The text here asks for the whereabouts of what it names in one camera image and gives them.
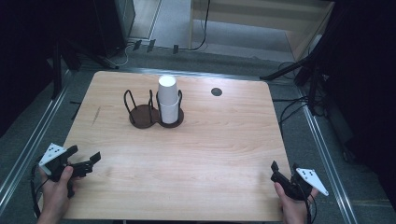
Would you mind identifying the black tripod stand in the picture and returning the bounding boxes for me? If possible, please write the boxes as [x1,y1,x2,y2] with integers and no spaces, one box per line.
[259,27,331,117]

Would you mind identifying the dark brown double cup holder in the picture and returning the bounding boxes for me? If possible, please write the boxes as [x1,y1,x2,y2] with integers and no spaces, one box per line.
[123,89,185,130]

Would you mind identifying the person's left hand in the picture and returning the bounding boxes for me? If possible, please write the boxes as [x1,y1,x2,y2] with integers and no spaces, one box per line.
[38,165,75,217]

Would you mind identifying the metal floor rail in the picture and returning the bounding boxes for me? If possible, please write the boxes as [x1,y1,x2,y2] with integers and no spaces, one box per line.
[78,66,301,84]
[294,85,360,224]
[0,69,72,207]

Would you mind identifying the black stand leg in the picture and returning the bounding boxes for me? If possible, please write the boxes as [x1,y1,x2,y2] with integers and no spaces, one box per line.
[62,38,120,71]

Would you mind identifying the person's right hand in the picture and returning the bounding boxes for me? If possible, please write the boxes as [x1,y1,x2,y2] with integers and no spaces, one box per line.
[274,181,320,224]

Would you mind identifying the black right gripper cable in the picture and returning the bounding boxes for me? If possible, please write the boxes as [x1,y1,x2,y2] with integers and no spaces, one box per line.
[303,186,318,224]

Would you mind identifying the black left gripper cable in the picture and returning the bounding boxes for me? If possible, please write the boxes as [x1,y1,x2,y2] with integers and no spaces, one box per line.
[29,157,50,219]

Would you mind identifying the light wooden shelf unit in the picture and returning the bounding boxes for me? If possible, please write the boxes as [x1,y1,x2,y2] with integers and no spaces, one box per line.
[189,0,336,63]

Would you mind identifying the dark cabinet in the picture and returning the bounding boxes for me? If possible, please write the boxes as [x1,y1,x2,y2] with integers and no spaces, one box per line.
[92,0,136,59]

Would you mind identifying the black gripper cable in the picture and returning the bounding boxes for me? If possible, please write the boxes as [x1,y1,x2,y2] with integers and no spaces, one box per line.
[303,186,318,224]
[29,157,50,219]

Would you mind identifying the black hanging cable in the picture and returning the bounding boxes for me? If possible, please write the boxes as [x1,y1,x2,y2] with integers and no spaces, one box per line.
[190,0,212,51]

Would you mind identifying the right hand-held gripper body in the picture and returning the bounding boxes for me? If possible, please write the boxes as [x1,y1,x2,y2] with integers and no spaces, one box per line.
[279,167,330,202]

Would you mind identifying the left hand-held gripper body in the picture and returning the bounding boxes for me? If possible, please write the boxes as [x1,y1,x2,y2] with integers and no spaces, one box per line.
[38,142,94,199]

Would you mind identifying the white paper cup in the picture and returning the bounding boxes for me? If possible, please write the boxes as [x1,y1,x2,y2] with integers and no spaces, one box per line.
[157,75,178,107]
[158,94,181,125]

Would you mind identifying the black upright stand post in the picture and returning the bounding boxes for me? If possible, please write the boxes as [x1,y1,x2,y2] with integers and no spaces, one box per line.
[51,38,64,100]

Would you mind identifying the white floor cable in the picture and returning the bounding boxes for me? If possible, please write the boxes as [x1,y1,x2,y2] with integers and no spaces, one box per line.
[116,42,138,68]

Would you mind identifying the black floor cables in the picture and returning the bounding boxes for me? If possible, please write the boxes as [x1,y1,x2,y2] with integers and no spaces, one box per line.
[272,60,313,135]

